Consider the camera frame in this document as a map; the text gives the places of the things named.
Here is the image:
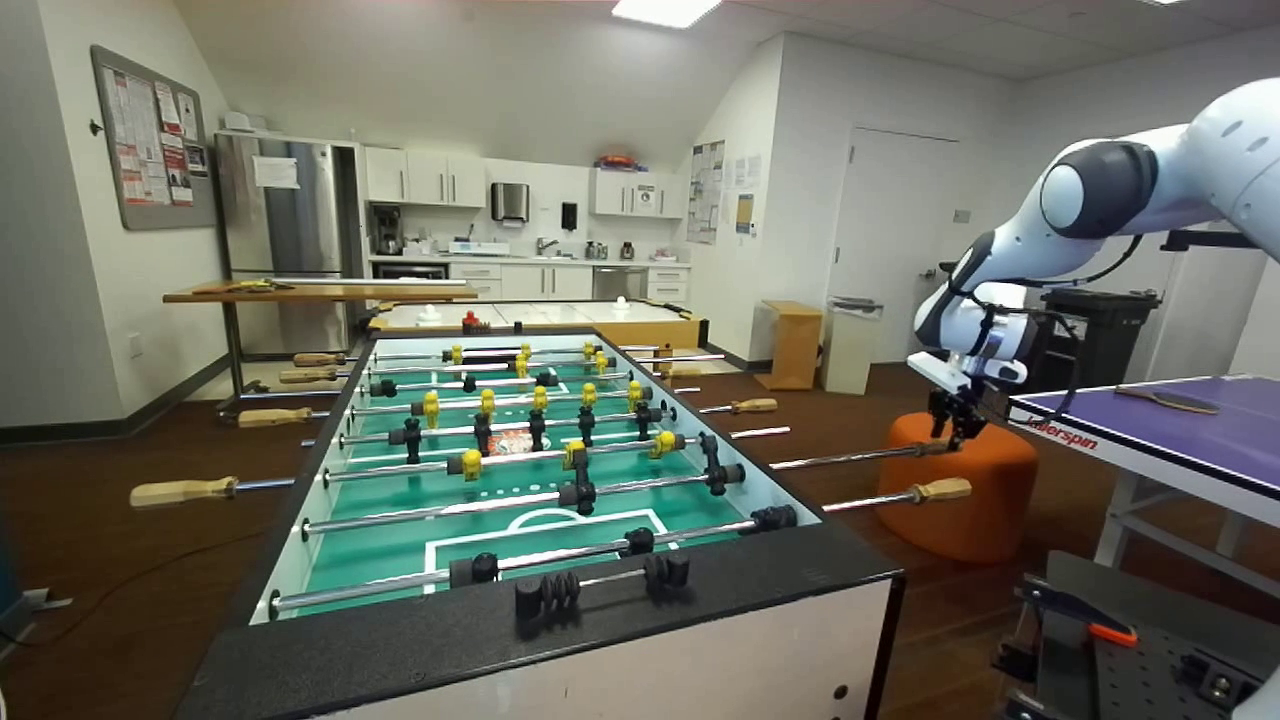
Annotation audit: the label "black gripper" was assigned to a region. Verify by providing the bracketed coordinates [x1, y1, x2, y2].
[928, 377, 998, 452]

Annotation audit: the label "foosball rod two black players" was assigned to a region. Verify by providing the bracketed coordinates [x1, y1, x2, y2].
[298, 429, 960, 544]

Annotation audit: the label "foosball rod black goalie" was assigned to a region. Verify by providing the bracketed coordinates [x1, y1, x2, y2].
[264, 473, 975, 642]

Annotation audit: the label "foosball rod five black players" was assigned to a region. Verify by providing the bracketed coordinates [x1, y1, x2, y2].
[338, 394, 780, 470]

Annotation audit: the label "foosball rod three black players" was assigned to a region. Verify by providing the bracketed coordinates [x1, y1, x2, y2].
[360, 353, 744, 404]

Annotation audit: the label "foosball rod yellow goalie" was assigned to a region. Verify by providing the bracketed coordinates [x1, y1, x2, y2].
[290, 340, 632, 373]

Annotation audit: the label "foosball rod two yellow players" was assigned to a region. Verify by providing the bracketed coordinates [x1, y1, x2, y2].
[275, 350, 671, 394]

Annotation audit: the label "foosball rod five yellow players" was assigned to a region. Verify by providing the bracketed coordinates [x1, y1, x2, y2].
[236, 377, 707, 431]

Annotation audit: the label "foosball rod three yellow players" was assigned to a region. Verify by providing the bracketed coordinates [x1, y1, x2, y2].
[128, 421, 798, 518]

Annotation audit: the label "orange round ottoman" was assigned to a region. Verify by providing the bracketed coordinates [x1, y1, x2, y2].
[878, 407, 1043, 570]

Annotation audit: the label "white trash bin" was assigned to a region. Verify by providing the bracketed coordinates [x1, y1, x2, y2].
[822, 293, 887, 401]

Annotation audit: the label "black trash bin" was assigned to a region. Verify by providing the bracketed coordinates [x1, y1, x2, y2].
[1035, 283, 1162, 394]

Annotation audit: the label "dark table tennis paddle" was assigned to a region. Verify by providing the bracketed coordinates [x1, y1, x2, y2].
[1118, 384, 1220, 418]

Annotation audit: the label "white door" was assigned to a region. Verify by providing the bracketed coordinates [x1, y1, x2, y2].
[833, 125, 964, 337]

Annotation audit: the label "purple table tennis table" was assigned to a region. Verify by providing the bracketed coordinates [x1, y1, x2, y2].
[1004, 373, 1280, 604]

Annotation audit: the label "black robot mounting cart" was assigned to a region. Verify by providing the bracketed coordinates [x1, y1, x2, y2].
[998, 549, 1280, 720]

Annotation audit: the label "grey dishwasher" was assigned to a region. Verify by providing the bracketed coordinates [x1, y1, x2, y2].
[587, 265, 651, 303]

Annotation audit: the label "white top game table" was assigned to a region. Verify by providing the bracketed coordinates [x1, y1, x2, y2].
[363, 296, 705, 353]

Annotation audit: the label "wooden foosball table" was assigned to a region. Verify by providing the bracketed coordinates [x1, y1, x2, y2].
[176, 329, 912, 720]

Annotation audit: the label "white kitchen counter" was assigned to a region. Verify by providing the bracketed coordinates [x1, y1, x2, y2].
[363, 250, 697, 308]

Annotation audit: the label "grey paper towel dispenser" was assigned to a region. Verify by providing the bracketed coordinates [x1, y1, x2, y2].
[487, 179, 537, 229]

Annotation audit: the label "ceiling light panel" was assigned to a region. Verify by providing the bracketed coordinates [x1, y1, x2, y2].
[607, 0, 729, 34]

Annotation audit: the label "black coffee machine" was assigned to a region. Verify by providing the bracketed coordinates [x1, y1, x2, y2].
[370, 203, 410, 259]

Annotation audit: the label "wooden high table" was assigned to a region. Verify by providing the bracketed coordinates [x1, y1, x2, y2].
[162, 277, 482, 404]

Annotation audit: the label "stainless steel fridge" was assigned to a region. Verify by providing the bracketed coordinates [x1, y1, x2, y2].
[213, 127, 370, 357]

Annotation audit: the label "white paper sheet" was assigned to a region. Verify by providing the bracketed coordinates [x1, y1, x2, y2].
[253, 152, 305, 193]

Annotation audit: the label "grey bulletin board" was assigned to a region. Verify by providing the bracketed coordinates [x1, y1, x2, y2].
[87, 46, 220, 238]

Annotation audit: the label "light grey wrist camera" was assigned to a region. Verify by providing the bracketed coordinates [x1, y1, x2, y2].
[908, 350, 975, 401]

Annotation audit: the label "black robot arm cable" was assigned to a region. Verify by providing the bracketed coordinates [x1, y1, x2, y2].
[953, 232, 1151, 332]

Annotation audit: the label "black clamp orange handle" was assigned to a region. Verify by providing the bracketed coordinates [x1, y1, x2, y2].
[1020, 579, 1148, 659]

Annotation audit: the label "small wall poster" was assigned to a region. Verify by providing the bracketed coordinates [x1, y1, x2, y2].
[731, 152, 766, 244]

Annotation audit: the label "large wall poster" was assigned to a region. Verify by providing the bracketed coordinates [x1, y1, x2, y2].
[685, 137, 731, 250]

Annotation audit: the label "small white wall cabinet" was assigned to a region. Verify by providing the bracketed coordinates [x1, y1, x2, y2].
[587, 168, 687, 226]

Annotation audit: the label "wide white wall cabinet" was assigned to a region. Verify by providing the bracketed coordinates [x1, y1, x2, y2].
[360, 139, 492, 212]

